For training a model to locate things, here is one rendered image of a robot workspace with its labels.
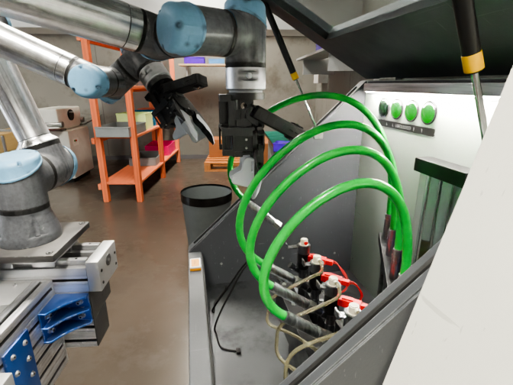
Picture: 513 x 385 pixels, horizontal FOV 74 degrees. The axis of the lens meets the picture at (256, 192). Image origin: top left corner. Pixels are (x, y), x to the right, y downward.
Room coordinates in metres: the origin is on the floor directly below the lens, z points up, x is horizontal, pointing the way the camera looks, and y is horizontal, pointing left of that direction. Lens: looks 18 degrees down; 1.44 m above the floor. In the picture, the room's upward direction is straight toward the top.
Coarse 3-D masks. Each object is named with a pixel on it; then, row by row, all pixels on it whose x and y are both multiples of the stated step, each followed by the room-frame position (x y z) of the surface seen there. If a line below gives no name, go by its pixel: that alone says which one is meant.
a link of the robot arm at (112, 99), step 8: (112, 64) 0.97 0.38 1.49; (120, 64) 0.95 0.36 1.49; (120, 72) 0.95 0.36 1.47; (120, 80) 0.92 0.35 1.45; (128, 80) 0.96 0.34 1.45; (136, 80) 0.97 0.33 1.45; (120, 88) 0.93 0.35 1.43; (128, 88) 0.98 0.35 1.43; (112, 96) 0.94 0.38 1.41; (120, 96) 0.98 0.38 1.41
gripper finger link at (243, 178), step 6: (246, 162) 0.65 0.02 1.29; (252, 162) 0.67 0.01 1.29; (246, 168) 0.65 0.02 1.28; (252, 168) 0.67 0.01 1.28; (234, 174) 0.65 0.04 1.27; (240, 174) 0.65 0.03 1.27; (246, 174) 0.65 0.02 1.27; (252, 174) 0.65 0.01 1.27; (234, 180) 0.65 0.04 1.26; (240, 180) 0.65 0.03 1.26; (246, 180) 0.65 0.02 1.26; (246, 186) 0.65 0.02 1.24; (258, 186) 0.65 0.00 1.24; (252, 198) 0.67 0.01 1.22
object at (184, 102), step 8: (152, 80) 0.91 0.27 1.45; (160, 80) 0.92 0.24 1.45; (168, 80) 0.93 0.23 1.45; (152, 88) 0.92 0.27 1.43; (160, 88) 0.93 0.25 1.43; (152, 96) 0.93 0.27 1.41; (160, 96) 0.92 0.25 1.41; (168, 96) 0.91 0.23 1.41; (176, 96) 0.89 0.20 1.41; (152, 104) 0.94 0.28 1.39; (160, 104) 0.89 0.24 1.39; (168, 104) 0.89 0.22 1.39; (184, 104) 0.89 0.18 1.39; (152, 112) 0.90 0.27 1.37; (160, 112) 0.89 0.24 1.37; (168, 112) 0.88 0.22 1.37; (192, 112) 0.90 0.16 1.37; (160, 120) 0.89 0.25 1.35; (168, 120) 0.87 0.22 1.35; (168, 128) 0.89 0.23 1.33
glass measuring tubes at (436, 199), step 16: (416, 160) 0.72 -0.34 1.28; (432, 160) 0.69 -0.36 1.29; (432, 176) 0.66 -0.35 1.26; (448, 176) 0.62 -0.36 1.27; (464, 176) 0.59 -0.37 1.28; (432, 192) 0.67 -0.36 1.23; (448, 192) 0.63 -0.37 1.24; (416, 208) 0.71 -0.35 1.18; (432, 208) 0.67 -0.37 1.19; (448, 208) 0.63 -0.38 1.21; (416, 224) 0.70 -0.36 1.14; (432, 224) 0.67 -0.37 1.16; (416, 240) 0.70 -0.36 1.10; (432, 240) 0.67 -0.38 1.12; (416, 256) 0.70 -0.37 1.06
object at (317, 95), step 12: (300, 96) 0.76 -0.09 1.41; (312, 96) 0.76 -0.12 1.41; (324, 96) 0.75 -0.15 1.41; (336, 96) 0.75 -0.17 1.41; (348, 96) 0.75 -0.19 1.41; (276, 108) 0.77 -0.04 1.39; (360, 108) 0.74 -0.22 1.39; (372, 120) 0.73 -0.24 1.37; (384, 132) 0.73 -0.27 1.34; (228, 168) 0.80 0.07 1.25; (240, 192) 0.80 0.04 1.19
